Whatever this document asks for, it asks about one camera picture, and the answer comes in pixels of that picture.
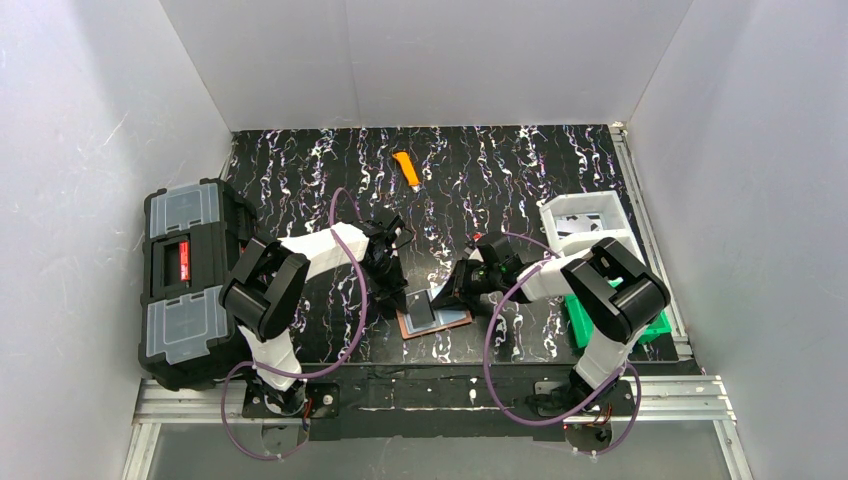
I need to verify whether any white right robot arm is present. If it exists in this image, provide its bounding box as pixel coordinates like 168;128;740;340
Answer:
430;232;671;395

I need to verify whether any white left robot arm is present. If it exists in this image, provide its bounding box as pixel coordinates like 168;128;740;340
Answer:
219;208;408;394

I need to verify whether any white plastic bin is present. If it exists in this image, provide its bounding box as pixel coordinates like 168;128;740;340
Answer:
539;190;644;261

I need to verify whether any white credit card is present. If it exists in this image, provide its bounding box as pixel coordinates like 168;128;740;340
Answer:
556;214;604;237

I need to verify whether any orange utility knife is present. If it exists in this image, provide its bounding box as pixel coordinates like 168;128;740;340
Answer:
392;151;421;192

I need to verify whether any black toolbox with clear lids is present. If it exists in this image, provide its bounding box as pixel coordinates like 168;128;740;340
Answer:
138;178;258;390

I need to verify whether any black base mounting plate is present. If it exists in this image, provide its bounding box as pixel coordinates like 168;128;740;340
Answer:
241;362;614;444

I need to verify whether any green plastic bin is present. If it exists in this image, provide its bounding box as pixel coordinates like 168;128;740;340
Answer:
564;294;672;348

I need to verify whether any aluminium frame rail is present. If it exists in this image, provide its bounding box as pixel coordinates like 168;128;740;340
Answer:
124;375;753;479

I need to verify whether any dark grey credit card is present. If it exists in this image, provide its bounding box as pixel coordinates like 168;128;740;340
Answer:
404;291;436;334

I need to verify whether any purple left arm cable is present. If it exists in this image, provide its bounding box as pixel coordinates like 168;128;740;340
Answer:
219;187;372;462

